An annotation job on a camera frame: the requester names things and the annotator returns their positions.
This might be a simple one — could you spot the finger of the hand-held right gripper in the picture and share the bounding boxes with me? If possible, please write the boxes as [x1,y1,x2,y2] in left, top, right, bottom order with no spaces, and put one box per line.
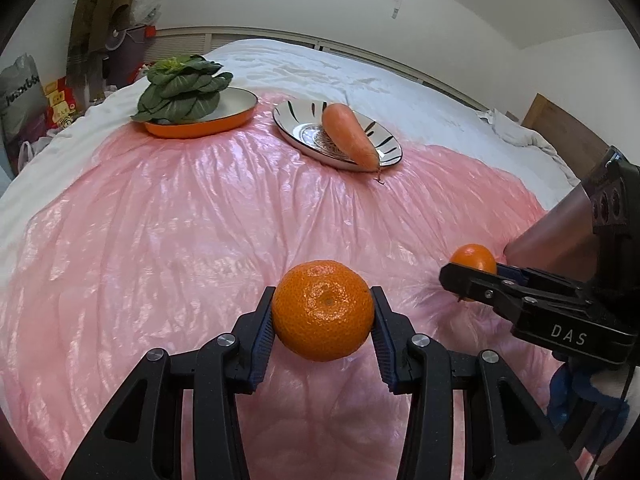
[439,261,557,330]
[496,262,587,297]

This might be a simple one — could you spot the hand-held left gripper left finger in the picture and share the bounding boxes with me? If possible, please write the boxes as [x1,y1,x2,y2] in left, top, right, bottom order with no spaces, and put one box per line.
[60,286,278,480]

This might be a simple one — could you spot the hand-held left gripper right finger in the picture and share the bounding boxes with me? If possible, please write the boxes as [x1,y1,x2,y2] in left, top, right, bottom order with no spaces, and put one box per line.
[369,286,583,480]

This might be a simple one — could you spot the small orange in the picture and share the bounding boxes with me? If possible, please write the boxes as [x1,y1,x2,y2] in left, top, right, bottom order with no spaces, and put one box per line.
[448,243,499,303]

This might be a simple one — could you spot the large rough-skinned orange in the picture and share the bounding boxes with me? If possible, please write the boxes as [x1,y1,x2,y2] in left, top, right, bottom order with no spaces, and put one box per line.
[271,259,376,363]

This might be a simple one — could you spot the blue cloth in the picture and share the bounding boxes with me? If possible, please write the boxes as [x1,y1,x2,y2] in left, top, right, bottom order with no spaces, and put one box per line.
[547,360,632,429]

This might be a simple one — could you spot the pink plastic sheet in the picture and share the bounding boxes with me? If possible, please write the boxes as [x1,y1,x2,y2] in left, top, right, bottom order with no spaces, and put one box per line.
[0,87,601,480]

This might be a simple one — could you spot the wooden headboard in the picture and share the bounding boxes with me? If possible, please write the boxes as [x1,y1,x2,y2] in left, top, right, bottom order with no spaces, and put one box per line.
[520,92,614,182]

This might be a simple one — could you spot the carrot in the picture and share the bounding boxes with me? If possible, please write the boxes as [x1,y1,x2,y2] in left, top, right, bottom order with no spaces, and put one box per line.
[321,103,386,184]

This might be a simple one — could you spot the striped white plate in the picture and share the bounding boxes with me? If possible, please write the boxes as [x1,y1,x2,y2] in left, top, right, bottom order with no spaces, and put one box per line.
[272,98,404,171]

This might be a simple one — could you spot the orange oval dish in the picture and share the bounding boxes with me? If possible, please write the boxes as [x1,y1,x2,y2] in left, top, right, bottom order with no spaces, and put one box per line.
[144,86,259,139]

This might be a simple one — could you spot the green bok choy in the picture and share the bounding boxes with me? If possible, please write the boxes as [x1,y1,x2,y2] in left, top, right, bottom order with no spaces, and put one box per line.
[131,54,234,126]

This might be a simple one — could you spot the white bedding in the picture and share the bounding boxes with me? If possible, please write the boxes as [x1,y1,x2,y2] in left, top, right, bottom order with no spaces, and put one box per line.
[0,37,583,241]

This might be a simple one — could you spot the white plastic bag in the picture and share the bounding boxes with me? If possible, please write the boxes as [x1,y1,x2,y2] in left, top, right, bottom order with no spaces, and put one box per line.
[17,135,54,174]

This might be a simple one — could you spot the yellow and red boxes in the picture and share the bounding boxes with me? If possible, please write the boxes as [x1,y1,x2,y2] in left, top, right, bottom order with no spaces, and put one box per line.
[42,76,82,129]

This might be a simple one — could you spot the purple bin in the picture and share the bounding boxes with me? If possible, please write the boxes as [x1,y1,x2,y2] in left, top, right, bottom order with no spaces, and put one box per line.
[102,27,154,89]

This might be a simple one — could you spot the grey printed bag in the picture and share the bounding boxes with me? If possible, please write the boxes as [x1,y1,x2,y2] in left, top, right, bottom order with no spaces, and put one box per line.
[0,53,49,144]

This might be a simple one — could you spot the hanging olive coat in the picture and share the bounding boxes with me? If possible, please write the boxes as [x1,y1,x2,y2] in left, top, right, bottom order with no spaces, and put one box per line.
[66,0,136,107]

